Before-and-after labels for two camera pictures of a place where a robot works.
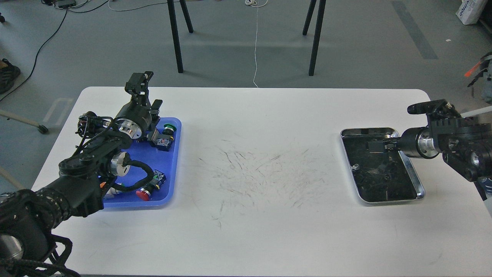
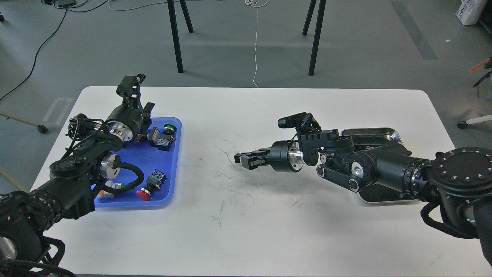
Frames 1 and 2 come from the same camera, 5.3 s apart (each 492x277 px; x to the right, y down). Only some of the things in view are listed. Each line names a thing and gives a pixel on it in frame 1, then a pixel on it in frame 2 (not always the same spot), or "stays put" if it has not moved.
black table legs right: [322, 9] stays put
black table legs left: [175, 30] stays put
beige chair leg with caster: [42, 129] stays put
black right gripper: [415, 142] to [285, 156]
